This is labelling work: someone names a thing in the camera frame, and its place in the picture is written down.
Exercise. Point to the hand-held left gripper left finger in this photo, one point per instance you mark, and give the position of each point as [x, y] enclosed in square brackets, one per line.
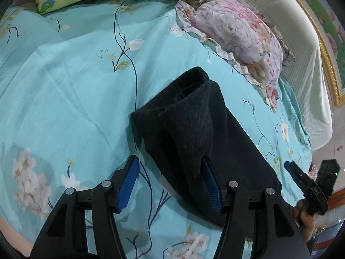
[128, 179]

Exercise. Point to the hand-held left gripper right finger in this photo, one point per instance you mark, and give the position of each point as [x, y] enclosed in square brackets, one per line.
[211, 184]

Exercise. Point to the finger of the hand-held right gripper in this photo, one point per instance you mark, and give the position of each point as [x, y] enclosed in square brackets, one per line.
[293, 170]

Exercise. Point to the black pants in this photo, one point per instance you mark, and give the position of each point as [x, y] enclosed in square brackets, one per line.
[194, 129]

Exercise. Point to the person's right hand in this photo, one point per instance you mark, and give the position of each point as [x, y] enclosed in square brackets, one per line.
[306, 218]

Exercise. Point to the teal floral bed sheet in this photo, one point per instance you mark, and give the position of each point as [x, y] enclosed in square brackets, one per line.
[67, 99]

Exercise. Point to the white padded headboard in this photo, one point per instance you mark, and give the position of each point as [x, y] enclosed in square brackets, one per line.
[296, 59]

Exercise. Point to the pink floral ruffled pillow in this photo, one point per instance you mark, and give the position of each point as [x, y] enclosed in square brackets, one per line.
[237, 37]

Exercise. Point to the gold framed wall picture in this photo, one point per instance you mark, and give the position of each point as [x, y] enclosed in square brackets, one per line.
[327, 24]

